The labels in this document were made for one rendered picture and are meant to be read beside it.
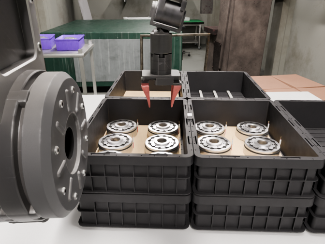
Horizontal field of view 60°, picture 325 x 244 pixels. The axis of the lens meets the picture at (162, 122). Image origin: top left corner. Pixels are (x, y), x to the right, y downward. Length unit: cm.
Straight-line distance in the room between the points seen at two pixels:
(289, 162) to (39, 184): 57
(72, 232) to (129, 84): 81
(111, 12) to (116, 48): 433
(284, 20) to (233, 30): 92
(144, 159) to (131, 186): 9
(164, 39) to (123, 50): 315
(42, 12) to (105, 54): 112
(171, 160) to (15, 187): 45
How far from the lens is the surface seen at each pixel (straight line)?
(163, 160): 65
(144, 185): 71
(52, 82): 26
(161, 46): 74
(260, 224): 81
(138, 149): 88
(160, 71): 75
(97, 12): 822
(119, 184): 72
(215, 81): 141
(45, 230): 85
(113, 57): 391
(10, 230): 89
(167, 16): 73
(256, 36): 430
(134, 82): 140
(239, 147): 92
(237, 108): 103
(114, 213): 78
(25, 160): 23
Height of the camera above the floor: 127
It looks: 24 degrees down
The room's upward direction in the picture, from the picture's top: straight up
